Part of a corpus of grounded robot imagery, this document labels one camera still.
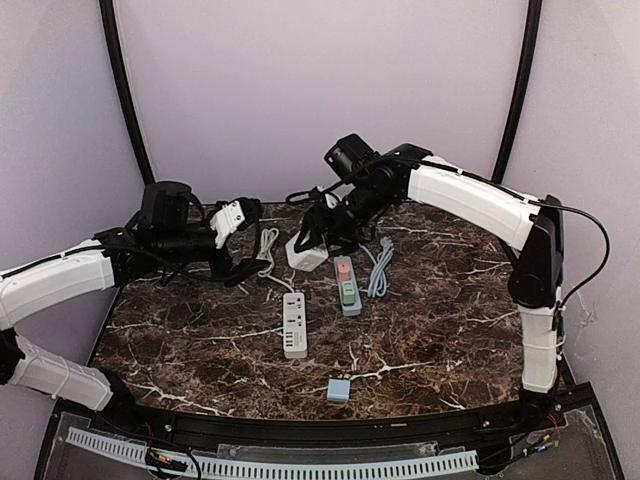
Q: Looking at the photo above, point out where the white power strip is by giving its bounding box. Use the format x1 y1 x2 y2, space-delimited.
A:
283 293 308 360

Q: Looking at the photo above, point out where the white cube socket adapter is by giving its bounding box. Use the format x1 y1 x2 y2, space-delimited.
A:
285 235 329 272

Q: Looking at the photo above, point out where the blue-grey power strip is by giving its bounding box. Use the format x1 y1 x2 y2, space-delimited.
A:
334 256 362 317

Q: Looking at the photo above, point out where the right black frame post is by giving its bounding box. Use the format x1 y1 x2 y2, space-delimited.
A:
491 0 543 185

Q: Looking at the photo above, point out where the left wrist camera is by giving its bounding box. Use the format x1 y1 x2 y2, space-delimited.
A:
139 181 192 232

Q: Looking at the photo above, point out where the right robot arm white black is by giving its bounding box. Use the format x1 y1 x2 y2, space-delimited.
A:
285 134 570 434

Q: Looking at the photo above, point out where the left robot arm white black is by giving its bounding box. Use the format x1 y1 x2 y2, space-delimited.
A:
1 228 257 436

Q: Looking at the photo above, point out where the white slotted cable duct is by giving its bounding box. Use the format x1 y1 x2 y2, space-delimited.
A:
66 426 479 480

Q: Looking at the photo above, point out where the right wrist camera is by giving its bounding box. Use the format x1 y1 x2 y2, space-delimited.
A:
324 133 378 179

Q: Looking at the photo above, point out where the blue plug adapter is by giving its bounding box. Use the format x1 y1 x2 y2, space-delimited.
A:
327 378 351 402

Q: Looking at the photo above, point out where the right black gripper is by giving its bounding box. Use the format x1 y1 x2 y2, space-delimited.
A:
295 183 394 259

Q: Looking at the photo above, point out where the pink plug adapter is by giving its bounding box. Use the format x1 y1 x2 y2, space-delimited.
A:
336 259 351 283

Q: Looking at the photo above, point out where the left black frame post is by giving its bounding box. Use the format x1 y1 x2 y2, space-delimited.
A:
98 0 156 186

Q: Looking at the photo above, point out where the white power strip cable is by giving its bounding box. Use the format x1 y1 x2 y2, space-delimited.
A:
254 227 296 294

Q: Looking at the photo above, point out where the blue-grey power strip cable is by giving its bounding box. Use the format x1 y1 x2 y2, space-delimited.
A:
359 237 396 300

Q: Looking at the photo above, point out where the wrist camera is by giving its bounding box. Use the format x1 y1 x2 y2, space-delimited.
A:
139 181 192 232
324 133 378 179

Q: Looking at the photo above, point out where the black frame post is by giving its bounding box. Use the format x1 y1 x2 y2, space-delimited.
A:
491 0 543 185
98 0 156 186

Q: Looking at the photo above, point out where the green plug adapter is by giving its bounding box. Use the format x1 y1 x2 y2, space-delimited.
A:
340 280 358 307

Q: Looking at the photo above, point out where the black front frame rail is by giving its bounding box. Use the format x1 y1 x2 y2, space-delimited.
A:
59 387 571 451

